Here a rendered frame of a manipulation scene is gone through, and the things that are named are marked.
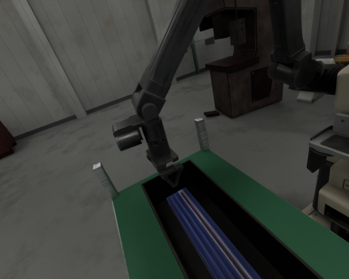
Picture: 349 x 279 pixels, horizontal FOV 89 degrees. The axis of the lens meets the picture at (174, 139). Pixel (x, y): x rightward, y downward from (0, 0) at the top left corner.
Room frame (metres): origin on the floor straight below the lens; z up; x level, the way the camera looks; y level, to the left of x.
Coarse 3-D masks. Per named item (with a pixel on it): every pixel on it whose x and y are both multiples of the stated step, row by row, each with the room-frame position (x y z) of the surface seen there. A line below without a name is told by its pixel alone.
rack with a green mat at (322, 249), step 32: (192, 160) 0.61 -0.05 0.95; (224, 160) 0.55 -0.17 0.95; (128, 192) 0.53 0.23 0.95; (256, 192) 0.37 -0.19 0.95; (128, 224) 0.38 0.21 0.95; (288, 224) 0.25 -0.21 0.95; (320, 224) 0.23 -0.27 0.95; (128, 256) 0.28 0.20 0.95; (160, 256) 0.26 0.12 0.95; (320, 256) 0.17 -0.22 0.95
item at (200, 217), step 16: (176, 192) 0.41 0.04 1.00; (176, 208) 0.35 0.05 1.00; (192, 208) 0.34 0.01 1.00; (192, 224) 0.29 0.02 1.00; (208, 224) 0.28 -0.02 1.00; (192, 240) 0.25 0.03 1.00; (208, 240) 0.24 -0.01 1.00; (224, 240) 0.23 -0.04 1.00; (208, 256) 0.21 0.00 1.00; (224, 256) 0.20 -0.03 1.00; (240, 256) 0.19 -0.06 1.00; (224, 272) 0.17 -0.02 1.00; (240, 272) 0.16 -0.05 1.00
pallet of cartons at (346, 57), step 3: (348, 39) 3.85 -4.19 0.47; (348, 54) 3.80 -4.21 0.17; (339, 57) 3.84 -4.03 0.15; (342, 57) 3.77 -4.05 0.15; (345, 57) 3.72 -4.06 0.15; (348, 57) 3.66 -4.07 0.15; (336, 60) 3.67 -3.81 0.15; (339, 60) 3.62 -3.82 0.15; (342, 60) 3.56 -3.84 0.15; (345, 60) 3.52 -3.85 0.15; (348, 60) 3.46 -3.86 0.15; (336, 63) 3.68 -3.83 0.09
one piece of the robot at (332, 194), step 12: (336, 72) 0.48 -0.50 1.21; (348, 72) 0.43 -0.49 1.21; (324, 84) 0.49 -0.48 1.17; (336, 84) 0.46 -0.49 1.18; (348, 84) 0.42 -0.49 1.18; (336, 96) 0.45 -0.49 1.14; (348, 96) 0.42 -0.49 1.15; (336, 108) 0.45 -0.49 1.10; (348, 108) 0.42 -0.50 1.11; (336, 168) 0.42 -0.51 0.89; (348, 168) 0.40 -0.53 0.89; (336, 180) 0.41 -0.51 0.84; (348, 180) 0.38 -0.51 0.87; (324, 192) 0.41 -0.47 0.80; (336, 192) 0.39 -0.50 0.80; (348, 192) 0.37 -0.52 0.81; (324, 204) 0.40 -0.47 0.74; (336, 204) 0.37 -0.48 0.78; (348, 204) 0.34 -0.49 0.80; (348, 216) 0.33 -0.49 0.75
